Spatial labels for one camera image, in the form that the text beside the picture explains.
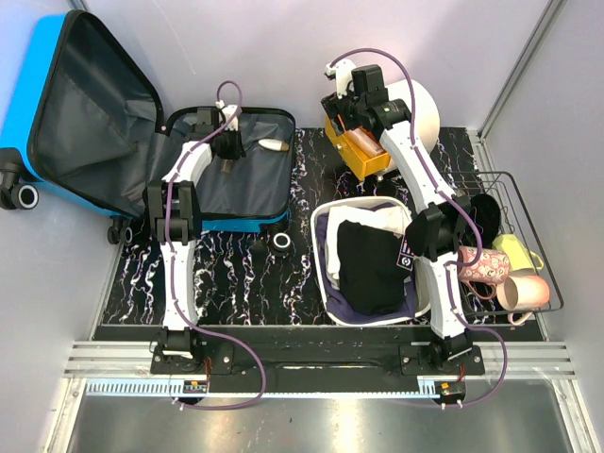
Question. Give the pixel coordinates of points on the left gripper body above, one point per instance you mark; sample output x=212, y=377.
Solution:
x=229, y=144

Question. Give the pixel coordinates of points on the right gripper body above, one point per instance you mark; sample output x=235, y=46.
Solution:
x=346, y=109

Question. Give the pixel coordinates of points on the cream cylindrical drawer box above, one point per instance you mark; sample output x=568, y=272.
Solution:
x=420, y=129

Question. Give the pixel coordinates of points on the blue fish-print suitcase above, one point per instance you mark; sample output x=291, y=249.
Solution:
x=85, y=122

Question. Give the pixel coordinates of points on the black cloth garment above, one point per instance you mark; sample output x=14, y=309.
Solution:
x=371, y=279

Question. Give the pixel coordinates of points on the white plastic basin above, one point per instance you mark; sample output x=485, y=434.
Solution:
x=373, y=264

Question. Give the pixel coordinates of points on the purple cloth garment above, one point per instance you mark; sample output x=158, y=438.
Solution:
x=358, y=316

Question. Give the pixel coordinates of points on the white rectangular tube box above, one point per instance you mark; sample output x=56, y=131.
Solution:
x=366, y=143

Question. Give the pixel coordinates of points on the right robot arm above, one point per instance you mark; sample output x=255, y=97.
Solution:
x=378, y=127

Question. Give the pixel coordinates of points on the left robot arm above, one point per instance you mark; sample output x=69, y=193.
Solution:
x=175, y=219

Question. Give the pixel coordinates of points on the detached black white wheel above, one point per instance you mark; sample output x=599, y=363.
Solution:
x=281, y=244

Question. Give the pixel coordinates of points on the black bowl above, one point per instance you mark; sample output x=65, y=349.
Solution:
x=486, y=215

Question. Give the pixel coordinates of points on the pink patterned mug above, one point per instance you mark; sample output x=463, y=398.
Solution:
x=483, y=272

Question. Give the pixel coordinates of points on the yellow-green mug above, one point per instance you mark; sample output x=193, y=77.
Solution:
x=521, y=258

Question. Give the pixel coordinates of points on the peach gradient mug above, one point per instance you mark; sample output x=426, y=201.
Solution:
x=520, y=296

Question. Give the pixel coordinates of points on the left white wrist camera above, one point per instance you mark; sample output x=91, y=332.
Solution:
x=228, y=116

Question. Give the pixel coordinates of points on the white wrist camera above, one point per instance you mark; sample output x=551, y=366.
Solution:
x=228, y=116
x=341, y=73

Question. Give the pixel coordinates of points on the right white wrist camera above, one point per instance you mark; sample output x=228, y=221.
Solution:
x=341, y=73

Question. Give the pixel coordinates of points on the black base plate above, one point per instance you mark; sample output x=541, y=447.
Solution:
x=224, y=358

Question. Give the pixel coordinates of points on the black wire dish rack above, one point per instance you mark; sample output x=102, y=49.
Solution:
x=515, y=218

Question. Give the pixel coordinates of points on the aluminium rail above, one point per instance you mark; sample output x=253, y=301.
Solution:
x=132, y=360

